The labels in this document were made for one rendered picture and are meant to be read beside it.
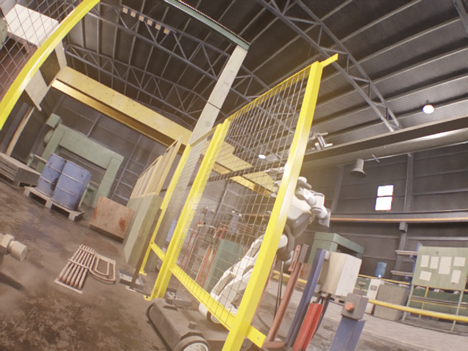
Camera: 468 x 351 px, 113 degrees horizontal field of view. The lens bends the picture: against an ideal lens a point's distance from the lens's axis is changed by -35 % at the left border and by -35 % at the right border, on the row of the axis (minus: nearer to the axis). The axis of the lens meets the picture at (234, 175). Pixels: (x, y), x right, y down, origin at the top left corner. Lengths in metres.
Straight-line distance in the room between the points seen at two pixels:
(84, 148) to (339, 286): 11.07
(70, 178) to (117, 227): 1.38
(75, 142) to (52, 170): 6.40
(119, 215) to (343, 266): 4.00
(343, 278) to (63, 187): 4.80
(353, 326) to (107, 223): 4.39
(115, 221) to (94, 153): 7.02
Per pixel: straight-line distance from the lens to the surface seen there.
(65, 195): 5.06
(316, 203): 1.68
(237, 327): 0.99
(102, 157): 11.48
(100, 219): 4.84
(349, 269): 2.27
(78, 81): 15.24
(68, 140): 11.88
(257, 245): 1.76
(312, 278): 2.17
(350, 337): 1.38
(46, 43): 1.26
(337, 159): 12.46
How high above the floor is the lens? 0.72
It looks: 17 degrees up
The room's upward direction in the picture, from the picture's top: 20 degrees clockwise
